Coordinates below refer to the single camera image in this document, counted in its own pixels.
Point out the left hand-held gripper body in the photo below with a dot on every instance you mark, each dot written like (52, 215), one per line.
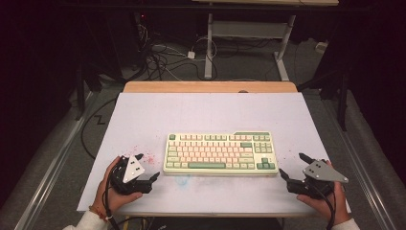
(132, 169)

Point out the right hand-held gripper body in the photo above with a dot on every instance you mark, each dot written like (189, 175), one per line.
(320, 171)

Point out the cream green pink keyboard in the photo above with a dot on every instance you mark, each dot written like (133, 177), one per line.
(220, 153)

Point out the person's left hand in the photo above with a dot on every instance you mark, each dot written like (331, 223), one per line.
(105, 195)

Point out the person's right hand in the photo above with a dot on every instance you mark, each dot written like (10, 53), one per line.
(338, 204)

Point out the black metal stand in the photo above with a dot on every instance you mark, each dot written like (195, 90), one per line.
(80, 96)
(343, 102)

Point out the white board table cover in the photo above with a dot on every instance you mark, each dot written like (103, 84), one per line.
(207, 111)

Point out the small white box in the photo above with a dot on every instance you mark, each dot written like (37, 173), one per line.
(321, 47)

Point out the white power adapter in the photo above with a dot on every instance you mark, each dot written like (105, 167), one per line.
(191, 55)

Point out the metal floor rail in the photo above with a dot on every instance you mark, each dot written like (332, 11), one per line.
(54, 166)
(360, 169)

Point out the white metal desk frame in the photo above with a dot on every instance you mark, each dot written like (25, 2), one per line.
(209, 48)

